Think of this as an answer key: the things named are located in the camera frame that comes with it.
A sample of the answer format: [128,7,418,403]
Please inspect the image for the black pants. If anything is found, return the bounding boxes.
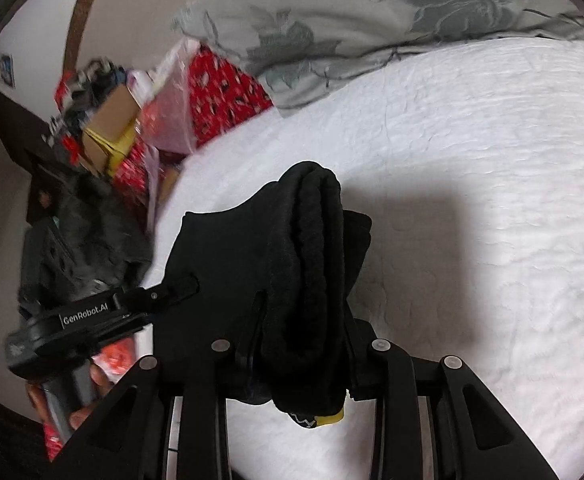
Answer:
[154,160,375,432]

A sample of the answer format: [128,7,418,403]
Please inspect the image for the brown cardboard box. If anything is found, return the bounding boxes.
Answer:
[79,82,141,177]

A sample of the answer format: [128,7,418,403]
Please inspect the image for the red printed wrapping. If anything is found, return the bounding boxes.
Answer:
[113,140,161,207]

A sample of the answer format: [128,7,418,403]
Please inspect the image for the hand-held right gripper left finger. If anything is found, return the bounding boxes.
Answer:
[52,294,269,480]

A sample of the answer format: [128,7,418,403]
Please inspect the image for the dark wooden cabinet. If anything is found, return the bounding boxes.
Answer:
[0,79,64,223]

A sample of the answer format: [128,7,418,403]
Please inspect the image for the person's left hand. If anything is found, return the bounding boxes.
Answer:
[26,361,118,433]

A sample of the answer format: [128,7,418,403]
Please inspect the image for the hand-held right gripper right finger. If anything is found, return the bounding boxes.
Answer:
[346,320,560,480]

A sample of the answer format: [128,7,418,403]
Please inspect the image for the blue wall sticker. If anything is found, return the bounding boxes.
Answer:
[0,53,17,87]

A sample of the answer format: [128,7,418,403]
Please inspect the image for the yellow packet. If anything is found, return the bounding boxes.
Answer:
[84,120,139,172]

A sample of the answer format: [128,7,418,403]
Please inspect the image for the dark clothing pile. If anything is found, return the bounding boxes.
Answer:
[19,175,153,307]

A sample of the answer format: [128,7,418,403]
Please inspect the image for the clear plastic bag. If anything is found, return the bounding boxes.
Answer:
[139,39,199,157]

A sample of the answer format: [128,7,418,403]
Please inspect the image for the grey floral pillow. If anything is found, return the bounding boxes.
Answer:
[172,0,584,118]

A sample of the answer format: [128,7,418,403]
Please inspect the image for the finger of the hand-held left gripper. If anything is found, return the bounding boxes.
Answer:
[142,275,201,312]

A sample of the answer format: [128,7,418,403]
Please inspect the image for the white quilted bedspread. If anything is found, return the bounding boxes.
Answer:
[147,37,584,480]

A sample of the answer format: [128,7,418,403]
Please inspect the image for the red printed blanket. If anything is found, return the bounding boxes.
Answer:
[187,45,275,150]

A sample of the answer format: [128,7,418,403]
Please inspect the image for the pile of mixed clutter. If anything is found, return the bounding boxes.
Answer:
[47,59,130,133]

